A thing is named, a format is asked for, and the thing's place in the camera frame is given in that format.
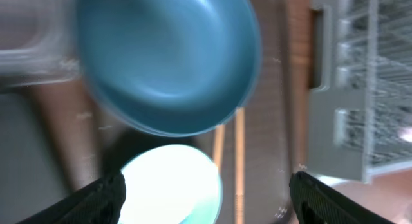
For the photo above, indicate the clear plastic bin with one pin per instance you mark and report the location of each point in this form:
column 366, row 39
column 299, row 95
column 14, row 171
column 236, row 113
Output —
column 37, row 42

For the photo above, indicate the dark blue plate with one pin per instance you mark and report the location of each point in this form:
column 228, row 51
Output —
column 170, row 67

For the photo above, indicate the light blue small bowl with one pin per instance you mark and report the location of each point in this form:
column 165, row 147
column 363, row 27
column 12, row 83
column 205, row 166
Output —
column 171, row 184

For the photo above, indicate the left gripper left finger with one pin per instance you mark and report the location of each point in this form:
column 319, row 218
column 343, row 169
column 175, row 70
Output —
column 96, row 203

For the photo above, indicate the grey dishwasher rack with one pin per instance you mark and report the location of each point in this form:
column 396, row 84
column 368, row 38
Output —
column 359, row 109

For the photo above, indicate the dark brown serving tray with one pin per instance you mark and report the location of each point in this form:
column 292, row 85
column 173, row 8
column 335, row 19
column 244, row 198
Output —
column 89, row 142

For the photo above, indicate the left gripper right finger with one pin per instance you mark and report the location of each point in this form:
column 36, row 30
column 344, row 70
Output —
column 315, row 203

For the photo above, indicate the right wooden chopstick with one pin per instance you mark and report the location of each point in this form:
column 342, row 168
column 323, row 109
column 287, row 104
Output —
column 239, row 165

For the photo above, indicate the black plastic bin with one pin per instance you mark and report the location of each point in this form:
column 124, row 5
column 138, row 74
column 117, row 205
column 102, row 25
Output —
column 31, row 177

